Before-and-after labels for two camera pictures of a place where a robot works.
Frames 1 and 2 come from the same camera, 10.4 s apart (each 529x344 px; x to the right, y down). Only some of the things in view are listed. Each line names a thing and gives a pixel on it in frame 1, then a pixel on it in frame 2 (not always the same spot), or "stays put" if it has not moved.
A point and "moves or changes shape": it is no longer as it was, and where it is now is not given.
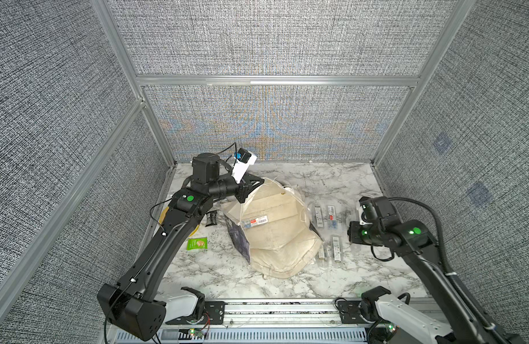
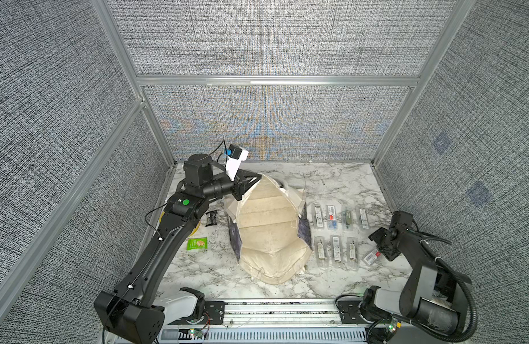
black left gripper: (247, 184) stays put
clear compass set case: (318, 216) stays put
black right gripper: (353, 234) -> (375, 235)
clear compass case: (337, 251) stays put
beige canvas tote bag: (273, 230) stays put
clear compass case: (322, 251) moves or changes shape
